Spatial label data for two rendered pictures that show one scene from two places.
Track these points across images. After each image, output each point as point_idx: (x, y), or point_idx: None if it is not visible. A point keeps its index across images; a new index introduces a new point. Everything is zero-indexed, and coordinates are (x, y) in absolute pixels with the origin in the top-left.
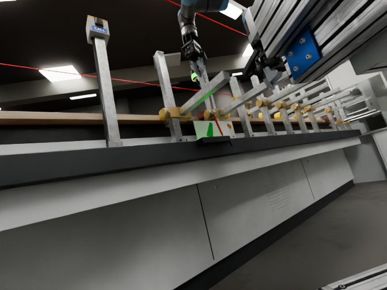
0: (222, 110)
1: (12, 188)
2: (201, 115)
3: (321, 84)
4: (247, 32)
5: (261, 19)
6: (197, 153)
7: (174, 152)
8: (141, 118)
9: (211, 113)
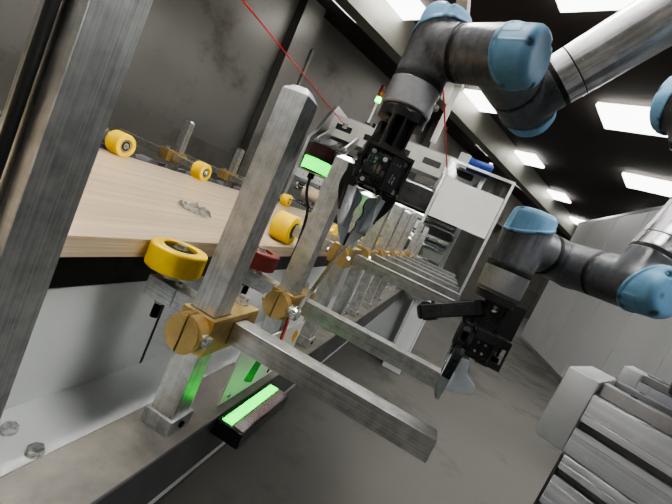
0: (310, 309)
1: None
2: (253, 265)
3: (451, 285)
4: (501, 256)
5: (596, 464)
6: (200, 453)
7: (147, 487)
8: (76, 250)
9: (289, 317)
